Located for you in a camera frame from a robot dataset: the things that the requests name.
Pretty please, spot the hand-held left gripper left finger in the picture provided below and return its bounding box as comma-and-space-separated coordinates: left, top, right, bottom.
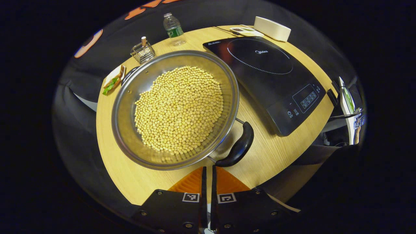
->
130, 166, 208, 234

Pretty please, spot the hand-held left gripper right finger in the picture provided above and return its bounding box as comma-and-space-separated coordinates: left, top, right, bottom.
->
211, 165, 301, 234

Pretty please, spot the steel pot with black handles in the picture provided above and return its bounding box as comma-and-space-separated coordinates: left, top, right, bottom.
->
111, 50, 254, 171

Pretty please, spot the black induction cooktop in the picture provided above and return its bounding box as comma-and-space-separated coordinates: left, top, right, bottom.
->
203, 36, 327, 137

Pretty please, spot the pile of soybeans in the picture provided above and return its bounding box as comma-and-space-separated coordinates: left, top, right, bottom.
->
134, 66, 225, 156

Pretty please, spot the sandwich with lettuce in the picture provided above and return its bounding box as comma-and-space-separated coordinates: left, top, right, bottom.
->
102, 67, 126, 96

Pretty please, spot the white printed board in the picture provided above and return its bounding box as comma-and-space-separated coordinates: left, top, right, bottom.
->
338, 76, 364, 145

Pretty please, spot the black backdrop cloth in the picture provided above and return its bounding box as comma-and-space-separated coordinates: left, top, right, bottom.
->
52, 0, 366, 208

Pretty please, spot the white divided bean dish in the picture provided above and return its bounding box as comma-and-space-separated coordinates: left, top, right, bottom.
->
229, 27, 265, 37

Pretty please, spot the clear plastic water bottle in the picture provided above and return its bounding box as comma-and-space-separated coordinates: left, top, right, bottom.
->
163, 12, 187, 46

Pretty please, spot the white toaster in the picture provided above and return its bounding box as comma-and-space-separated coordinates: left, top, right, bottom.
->
253, 16, 292, 42

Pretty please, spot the wire utensil basket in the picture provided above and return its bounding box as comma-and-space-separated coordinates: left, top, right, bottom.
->
130, 41, 156, 64

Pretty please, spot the black power cable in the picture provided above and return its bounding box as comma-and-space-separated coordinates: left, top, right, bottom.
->
213, 25, 242, 35

